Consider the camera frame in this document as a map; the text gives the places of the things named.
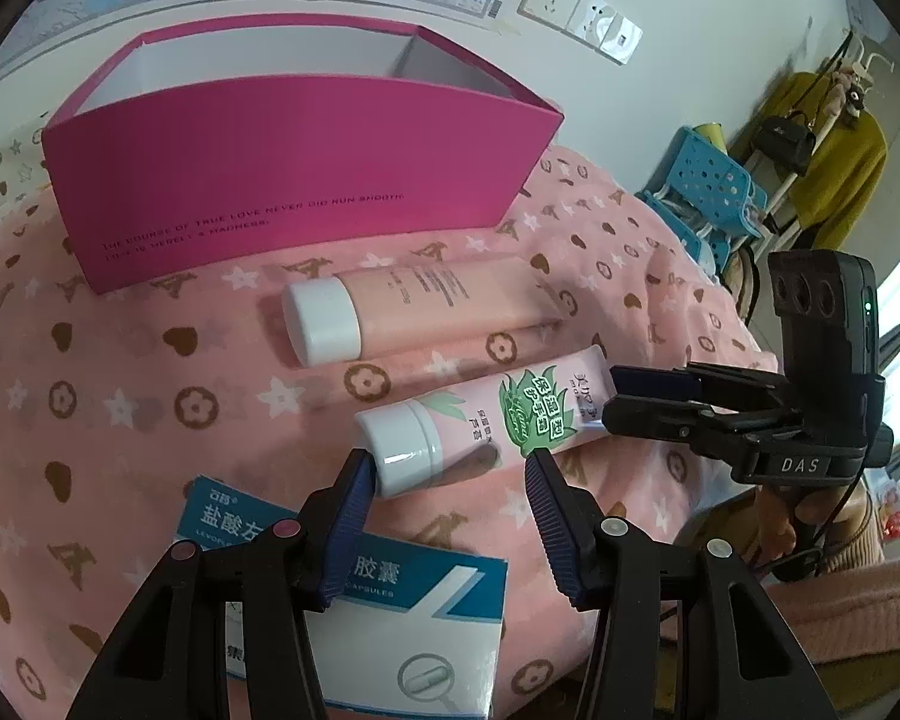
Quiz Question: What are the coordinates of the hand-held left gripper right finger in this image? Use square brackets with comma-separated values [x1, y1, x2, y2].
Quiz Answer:
[523, 447, 841, 720]

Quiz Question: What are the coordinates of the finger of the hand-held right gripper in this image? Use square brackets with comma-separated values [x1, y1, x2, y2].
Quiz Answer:
[611, 362, 785, 410]
[602, 396, 767, 466]

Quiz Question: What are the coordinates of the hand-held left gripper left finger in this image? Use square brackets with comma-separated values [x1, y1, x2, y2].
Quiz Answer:
[64, 448, 382, 720]

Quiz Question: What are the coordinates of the teal white medicine box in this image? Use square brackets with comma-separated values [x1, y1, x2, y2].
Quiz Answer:
[171, 474, 509, 720]

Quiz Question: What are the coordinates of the green print pink tube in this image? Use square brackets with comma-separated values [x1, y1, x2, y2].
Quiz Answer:
[355, 345, 617, 497]

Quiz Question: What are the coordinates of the plain pink tube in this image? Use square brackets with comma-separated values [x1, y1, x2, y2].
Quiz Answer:
[282, 255, 563, 367]

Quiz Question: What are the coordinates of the pink cardboard box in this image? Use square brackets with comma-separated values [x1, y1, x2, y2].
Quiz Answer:
[42, 24, 565, 293]

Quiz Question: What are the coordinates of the person's right forearm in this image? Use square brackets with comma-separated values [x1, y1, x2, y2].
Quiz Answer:
[750, 502, 900, 668]

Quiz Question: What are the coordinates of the person's right hand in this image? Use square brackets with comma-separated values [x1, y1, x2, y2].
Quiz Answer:
[754, 481, 871, 565]

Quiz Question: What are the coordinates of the white coat rack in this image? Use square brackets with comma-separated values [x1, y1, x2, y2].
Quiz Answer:
[735, 30, 900, 241]

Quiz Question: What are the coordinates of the yellow hanging garment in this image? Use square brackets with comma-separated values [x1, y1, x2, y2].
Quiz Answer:
[750, 71, 890, 252]

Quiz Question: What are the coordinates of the pink patterned blanket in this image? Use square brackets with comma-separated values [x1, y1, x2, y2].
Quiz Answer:
[0, 116, 781, 720]

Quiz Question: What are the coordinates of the blue plastic rack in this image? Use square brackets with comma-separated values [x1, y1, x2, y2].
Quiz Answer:
[636, 126, 770, 271]

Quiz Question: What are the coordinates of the black handbag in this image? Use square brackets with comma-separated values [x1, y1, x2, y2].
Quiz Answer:
[754, 111, 818, 175]

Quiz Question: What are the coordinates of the small hanging plush toy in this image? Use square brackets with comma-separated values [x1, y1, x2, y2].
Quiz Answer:
[829, 67, 871, 121]

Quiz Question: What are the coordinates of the cream patterned cloth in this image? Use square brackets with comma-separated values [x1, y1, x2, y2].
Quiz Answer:
[0, 120, 53, 218]

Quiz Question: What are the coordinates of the white wall plate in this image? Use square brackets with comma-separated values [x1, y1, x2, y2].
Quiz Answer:
[604, 11, 642, 65]

